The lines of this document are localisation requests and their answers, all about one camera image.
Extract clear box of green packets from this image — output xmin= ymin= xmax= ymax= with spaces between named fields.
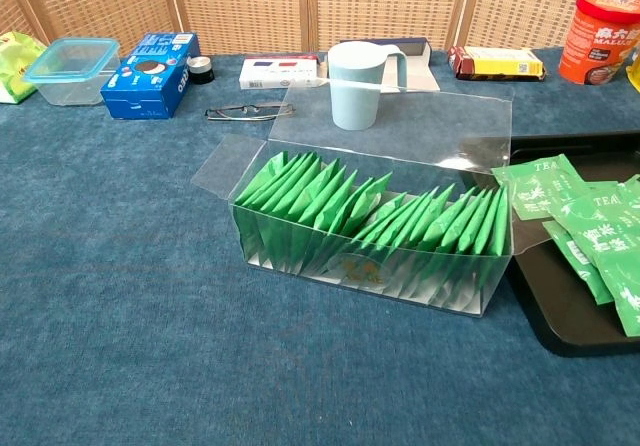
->
xmin=191 ymin=81 xmax=551 ymax=320

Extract white box red blue print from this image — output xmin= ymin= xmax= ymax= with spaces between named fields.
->
xmin=238 ymin=54 xmax=329 ymax=91

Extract blue white open box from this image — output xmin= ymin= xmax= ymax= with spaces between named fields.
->
xmin=339 ymin=37 xmax=442 ymax=93

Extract blue Oreo cookie box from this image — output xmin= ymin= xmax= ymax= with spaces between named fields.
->
xmin=99 ymin=32 xmax=201 ymax=121

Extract black plastic tray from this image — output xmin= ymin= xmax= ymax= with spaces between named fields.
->
xmin=457 ymin=130 xmax=640 ymax=358

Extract blue lidded plastic container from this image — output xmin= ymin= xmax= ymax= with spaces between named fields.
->
xmin=22 ymin=37 xmax=122 ymax=106

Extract thin-framed eyeglasses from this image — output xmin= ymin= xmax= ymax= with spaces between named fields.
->
xmin=204 ymin=101 xmax=297 ymax=122

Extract small black silver jar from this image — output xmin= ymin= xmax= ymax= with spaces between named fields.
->
xmin=186 ymin=55 xmax=215 ymax=86

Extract woven wooden folding screen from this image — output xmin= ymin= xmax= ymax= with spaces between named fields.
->
xmin=0 ymin=0 xmax=640 ymax=57

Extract brown yellow biscuit pack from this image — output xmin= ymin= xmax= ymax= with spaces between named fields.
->
xmin=447 ymin=45 xmax=547 ymax=83

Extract blue carpet table cover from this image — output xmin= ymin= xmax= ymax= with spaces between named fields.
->
xmin=0 ymin=45 xmax=640 ymax=446

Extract red instant noodle cup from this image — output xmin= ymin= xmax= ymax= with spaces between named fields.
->
xmin=558 ymin=0 xmax=640 ymax=86

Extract green tissue pack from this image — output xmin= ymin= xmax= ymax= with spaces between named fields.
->
xmin=0 ymin=30 xmax=49 ymax=105

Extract yellow snack bag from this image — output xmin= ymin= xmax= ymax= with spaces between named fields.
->
xmin=627 ymin=45 xmax=640 ymax=92

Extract light blue cup with handle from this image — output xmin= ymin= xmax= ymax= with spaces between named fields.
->
xmin=327 ymin=41 xmax=407 ymax=131

